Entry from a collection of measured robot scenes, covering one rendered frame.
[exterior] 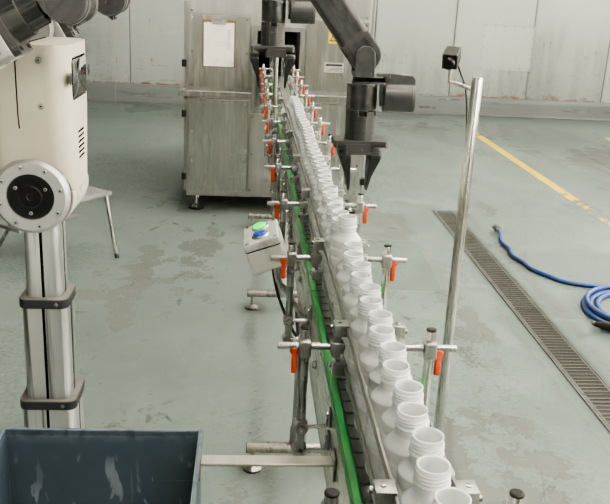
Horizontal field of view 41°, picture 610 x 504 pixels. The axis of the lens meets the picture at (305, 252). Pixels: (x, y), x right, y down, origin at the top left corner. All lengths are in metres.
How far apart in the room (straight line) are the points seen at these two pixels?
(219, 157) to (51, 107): 4.34
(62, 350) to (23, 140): 0.50
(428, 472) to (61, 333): 1.22
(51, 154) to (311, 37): 4.30
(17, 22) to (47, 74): 0.18
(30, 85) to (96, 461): 0.76
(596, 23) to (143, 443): 11.38
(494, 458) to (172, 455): 1.99
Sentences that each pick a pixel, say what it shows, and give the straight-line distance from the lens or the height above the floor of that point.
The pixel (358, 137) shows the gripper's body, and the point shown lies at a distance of 1.54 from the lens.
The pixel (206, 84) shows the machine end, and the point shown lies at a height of 0.93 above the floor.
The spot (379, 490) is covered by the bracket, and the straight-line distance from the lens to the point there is 0.92.
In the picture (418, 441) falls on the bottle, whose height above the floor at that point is 1.16.
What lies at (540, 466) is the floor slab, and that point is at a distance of 3.21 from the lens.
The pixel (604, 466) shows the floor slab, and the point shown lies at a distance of 3.30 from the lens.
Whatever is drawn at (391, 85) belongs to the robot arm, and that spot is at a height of 1.46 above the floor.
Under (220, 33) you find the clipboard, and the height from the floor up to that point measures 1.28.
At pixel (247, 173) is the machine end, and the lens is 6.06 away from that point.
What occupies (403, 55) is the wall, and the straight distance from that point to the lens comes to 11.63.
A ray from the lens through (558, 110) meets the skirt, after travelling 12.29.
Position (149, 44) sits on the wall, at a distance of 11.52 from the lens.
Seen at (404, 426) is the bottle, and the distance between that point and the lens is 0.97.
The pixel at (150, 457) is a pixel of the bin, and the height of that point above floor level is 0.90.
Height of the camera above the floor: 1.63
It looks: 18 degrees down
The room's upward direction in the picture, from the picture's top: 3 degrees clockwise
